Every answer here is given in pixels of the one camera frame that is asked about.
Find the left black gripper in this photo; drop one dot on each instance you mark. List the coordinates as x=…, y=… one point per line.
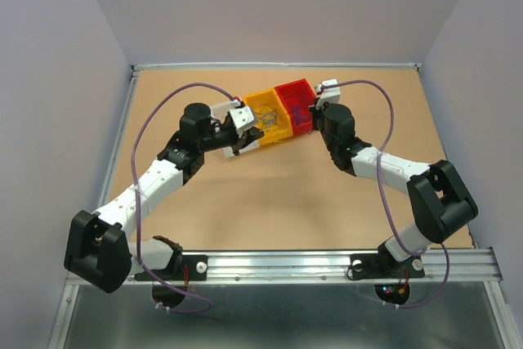
x=248, y=136

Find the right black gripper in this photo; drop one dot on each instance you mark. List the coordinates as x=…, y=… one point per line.
x=315, y=113

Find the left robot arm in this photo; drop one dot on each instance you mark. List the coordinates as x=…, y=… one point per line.
x=98, y=249

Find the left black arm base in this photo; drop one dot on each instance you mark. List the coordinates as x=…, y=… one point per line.
x=181, y=267

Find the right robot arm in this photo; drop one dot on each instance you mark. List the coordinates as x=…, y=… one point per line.
x=440, y=201

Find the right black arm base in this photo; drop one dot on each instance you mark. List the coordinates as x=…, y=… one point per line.
x=379, y=266

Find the yellow plastic bin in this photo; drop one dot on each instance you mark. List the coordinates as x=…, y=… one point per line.
x=272, y=117

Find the red plastic bin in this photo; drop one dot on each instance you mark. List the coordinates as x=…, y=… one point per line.
x=296, y=98

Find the white plastic bin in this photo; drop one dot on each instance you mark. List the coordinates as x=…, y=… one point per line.
x=220, y=112

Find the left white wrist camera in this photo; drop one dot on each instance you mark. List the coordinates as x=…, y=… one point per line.
x=243, y=117

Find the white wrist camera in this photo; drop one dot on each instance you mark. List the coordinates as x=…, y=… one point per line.
x=328, y=92
x=243, y=117

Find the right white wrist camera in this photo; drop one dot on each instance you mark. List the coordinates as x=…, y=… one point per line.
x=328, y=92

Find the aluminium front rail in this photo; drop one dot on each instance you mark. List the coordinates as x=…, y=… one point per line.
x=329, y=267

